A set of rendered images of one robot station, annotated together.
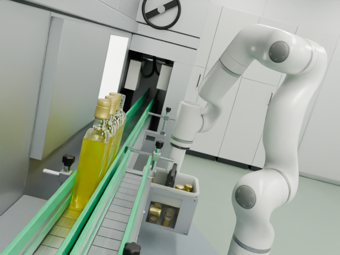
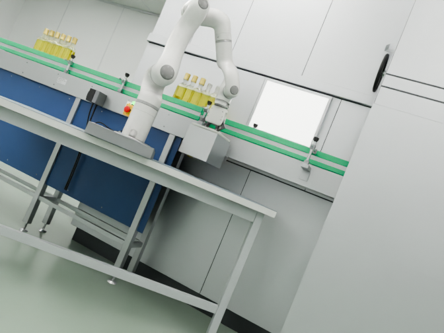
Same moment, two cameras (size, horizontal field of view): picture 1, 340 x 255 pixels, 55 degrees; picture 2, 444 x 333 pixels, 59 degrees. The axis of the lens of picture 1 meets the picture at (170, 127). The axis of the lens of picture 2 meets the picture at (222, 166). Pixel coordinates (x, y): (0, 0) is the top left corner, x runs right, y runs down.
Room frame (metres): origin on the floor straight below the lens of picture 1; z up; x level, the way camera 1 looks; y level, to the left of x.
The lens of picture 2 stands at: (2.08, -1.99, 0.78)
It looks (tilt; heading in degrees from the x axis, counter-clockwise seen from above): 2 degrees up; 112
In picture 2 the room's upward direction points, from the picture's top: 23 degrees clockwise
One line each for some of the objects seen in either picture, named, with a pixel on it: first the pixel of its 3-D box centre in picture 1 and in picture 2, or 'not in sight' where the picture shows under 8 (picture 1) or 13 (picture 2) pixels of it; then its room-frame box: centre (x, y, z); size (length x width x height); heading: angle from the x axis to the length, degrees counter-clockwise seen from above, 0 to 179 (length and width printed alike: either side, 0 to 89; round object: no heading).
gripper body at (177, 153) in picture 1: (177, 156); (217, 114); (1.16, -0.05, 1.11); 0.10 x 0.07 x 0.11; 179
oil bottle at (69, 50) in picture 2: not in sight; (67, 55); (-0.20, 0.15, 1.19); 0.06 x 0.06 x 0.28; 1
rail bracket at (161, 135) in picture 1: (159, 126); (308, 158); (1.69, 0.06, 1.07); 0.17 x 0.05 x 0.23; 91
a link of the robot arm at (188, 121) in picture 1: (187, 120); (227, 90); (1.17, -0.06, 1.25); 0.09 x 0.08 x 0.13; 132
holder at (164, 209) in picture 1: (158, 198); (207, 147); (1.17, -0.03, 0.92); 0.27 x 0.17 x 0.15; 91
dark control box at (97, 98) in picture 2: not in sight; (96, 98); (0.35, -0.04, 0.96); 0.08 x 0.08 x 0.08; 1
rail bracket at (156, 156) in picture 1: (149, 156); (207, 112); (1.05, 0.04, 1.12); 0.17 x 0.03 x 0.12; 91
